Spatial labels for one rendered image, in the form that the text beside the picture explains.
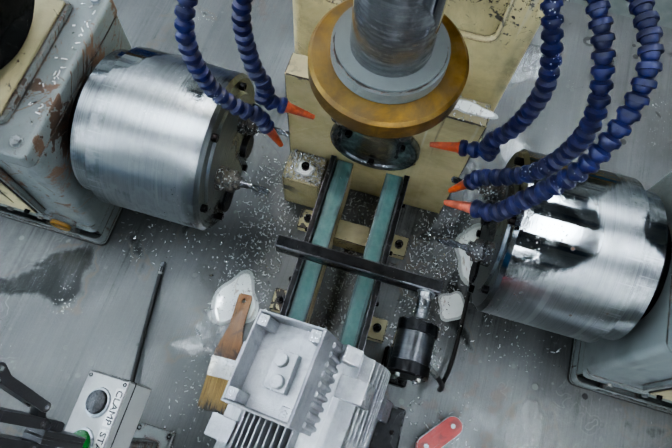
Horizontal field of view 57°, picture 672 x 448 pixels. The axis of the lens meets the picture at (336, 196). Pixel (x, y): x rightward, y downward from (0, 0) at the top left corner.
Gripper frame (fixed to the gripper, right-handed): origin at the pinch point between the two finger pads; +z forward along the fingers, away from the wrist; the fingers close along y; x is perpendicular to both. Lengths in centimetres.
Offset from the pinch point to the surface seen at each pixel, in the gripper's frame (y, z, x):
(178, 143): 38.7, -3.7, -2.5
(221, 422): 7.0, 13.1, -13.2
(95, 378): 7.5, 4.7, 2.0
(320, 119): 54, 12, -13
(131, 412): 5.0, 7.2, -3.5
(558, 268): 37, 17, -51
